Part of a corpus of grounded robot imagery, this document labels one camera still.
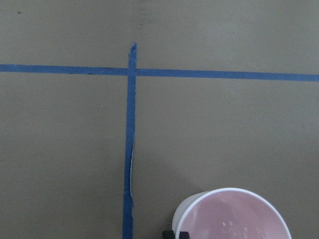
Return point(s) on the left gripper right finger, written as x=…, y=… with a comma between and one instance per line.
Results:
x=183, y=235

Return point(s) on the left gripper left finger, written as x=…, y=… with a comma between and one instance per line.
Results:
x=168, y=234

